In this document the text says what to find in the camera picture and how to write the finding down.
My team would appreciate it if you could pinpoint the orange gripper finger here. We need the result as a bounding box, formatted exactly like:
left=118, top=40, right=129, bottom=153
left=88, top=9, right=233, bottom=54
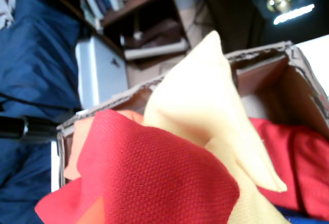
left=76, top=195, right=106, bottom=224

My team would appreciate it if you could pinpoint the red bean bag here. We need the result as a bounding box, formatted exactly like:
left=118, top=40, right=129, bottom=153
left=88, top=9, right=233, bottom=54
left=248, top=117, right=329, bottom=221
left=34, top=177, right=85, bottom=224
left=77, top=109, right=240, bottom=224

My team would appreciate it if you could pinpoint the white plastic box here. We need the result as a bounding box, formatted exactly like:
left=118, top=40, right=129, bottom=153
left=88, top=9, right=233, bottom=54
left=75, top=35, right=129, bottom=109

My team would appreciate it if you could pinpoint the yellow bean bag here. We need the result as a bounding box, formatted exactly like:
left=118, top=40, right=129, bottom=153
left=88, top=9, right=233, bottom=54
left=142, top=30, right=288, bottom=193
left=226, top=172, right=293, bottom=224

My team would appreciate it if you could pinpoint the blue bean bag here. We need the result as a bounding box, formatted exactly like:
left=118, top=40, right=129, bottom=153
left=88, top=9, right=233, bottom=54
left=273, top=204, right=329, bottom=224

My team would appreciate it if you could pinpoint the brown cardboard box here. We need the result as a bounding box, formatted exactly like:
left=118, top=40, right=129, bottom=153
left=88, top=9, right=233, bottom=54
left=56, top=40, right=329, bottom=191

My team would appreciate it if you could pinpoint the person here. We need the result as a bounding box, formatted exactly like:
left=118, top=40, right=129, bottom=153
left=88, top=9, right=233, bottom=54
left=0, top=0, right=83, bottom=224

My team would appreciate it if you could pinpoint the dark wooden bookshelf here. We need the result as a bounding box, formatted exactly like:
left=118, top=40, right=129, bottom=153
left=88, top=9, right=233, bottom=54
left=35, top=0, right=192, bottom=70

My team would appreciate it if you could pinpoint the bright lamp light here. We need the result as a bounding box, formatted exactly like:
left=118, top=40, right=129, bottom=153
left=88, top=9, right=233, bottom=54
left=272, top=3, right=316, bottom=26

